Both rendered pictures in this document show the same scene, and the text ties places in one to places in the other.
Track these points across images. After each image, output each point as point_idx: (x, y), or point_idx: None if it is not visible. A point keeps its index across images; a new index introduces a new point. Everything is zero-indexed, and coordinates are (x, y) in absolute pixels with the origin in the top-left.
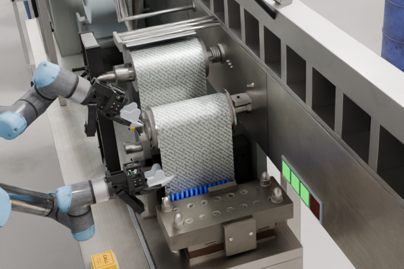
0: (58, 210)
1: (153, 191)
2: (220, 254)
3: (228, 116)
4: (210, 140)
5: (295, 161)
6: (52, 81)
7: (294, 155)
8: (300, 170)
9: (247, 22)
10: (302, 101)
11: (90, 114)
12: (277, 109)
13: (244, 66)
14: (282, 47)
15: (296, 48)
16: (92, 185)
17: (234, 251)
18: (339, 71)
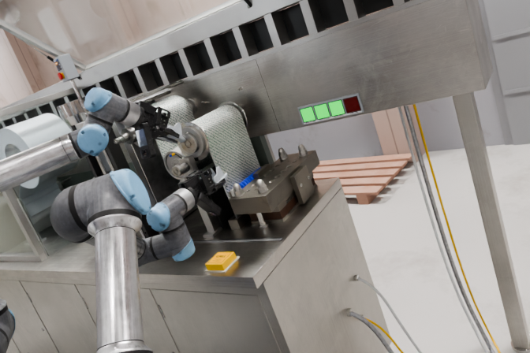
0: (151, 243)
1: (222, 184)
2: (296, 208)
3: (238, 113)
4: (236, 136)
5: (315, 95)
6: (110, 98)
7: (311, 92)
8: (322, 96)
9: (215, 49)
10: (305, 37)
11: (147, 133)
12: (278, 76)
13: (225, 85)
14: (267, 19)
15: (285, 2)
16: (177, 193)
17: (306, 198)
18: None
